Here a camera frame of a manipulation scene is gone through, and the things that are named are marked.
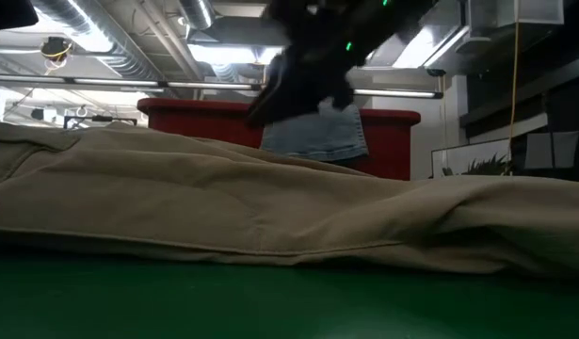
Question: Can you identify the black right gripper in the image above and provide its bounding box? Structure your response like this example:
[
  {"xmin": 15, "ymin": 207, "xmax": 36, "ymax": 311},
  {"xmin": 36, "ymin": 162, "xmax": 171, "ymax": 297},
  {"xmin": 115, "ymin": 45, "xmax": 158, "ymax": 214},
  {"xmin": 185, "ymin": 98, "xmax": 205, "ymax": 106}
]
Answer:
[{"xmin": 245, "ymin": 44, "xmax": 357, "ymax": 127}]

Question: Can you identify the light blue denim garment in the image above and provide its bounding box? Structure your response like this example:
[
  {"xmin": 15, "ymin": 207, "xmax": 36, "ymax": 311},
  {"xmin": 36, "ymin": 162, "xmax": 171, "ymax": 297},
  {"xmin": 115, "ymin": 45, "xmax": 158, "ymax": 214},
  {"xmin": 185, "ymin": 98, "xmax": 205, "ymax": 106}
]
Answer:
[{"xmin": 259, "ymin": 96, "xmax": 369, "ymax": 164}]

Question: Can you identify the tan garment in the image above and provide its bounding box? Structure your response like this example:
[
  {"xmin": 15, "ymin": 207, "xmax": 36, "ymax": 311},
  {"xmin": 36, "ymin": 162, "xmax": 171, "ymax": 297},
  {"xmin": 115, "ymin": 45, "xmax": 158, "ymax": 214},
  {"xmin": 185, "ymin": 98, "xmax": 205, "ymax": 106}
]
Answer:
[{"xmin": 0, "ymin": 121, "xmax": 579, "ymax": 277}]

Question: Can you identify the red plastic laundry bin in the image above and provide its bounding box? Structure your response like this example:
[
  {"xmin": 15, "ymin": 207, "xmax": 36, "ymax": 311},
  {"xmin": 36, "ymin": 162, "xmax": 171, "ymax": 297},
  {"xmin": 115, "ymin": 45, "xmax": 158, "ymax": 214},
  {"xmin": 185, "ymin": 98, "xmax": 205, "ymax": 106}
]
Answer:
[{"xmin": 137, "ymin": 97, "xmax": 422, "ymax": 182}]

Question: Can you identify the long ceiling light bar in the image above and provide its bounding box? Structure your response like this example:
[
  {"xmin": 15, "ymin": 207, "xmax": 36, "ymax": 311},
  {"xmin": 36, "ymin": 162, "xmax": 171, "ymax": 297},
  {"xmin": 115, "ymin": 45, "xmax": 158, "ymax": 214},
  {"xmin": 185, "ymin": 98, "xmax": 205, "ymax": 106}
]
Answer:
[{"xmin": 0, "ymin": 73, "xmax": 444, "ymax": 100}]

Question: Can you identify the small potted artificial plant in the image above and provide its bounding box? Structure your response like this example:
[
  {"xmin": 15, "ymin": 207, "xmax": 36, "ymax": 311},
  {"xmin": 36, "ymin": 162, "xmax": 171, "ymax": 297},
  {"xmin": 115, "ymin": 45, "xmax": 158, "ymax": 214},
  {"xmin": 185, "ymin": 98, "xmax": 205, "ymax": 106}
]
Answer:
[{"xmin": 442, "ymin": 153, "xmax": 512, "ymax": 178}]

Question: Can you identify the green table mat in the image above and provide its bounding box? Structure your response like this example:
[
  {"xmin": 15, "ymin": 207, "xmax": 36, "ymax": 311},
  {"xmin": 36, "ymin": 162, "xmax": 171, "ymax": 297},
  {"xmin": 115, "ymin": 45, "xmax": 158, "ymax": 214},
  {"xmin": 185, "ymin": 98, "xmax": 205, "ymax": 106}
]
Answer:
[{"xmin": 0, "ymin": 244, "xmax": 579, "ymax": 339}]

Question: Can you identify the smooth silver ventilation duct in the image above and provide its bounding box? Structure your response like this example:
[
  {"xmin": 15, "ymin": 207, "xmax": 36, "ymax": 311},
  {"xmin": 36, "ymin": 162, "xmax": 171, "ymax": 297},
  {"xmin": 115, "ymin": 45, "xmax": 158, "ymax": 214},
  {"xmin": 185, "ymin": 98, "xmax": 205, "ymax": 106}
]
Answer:
[{"xmin": 178, "ymin": 0, "xmax": 216, "ymax": 30}]

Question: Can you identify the corrugated silver ventilation duct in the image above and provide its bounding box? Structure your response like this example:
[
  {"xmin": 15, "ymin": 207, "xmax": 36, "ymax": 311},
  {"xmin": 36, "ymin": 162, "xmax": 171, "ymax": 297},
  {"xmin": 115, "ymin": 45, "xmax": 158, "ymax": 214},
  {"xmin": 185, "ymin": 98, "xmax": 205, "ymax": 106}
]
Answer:
[{"xmin": 32, "ymin": 0, "xmax": 164, "ymax": 81}]

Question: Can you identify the yellow hanging cord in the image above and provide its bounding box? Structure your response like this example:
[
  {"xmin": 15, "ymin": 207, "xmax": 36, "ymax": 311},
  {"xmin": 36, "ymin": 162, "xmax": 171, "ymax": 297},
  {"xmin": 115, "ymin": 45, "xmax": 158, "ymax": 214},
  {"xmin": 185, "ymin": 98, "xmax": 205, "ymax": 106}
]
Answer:
[{"xmin": 507, "ymin": 21, "xmax": 521, "ymax": 175}]

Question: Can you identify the yellow cable reel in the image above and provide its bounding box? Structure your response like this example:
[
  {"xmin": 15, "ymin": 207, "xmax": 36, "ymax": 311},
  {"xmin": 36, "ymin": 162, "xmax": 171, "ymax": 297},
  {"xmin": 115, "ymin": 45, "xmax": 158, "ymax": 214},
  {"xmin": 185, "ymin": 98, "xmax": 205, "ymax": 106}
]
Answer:
[{"xmin": 39, "ymin": 36, "xmax": 73, "ymax": 65}]

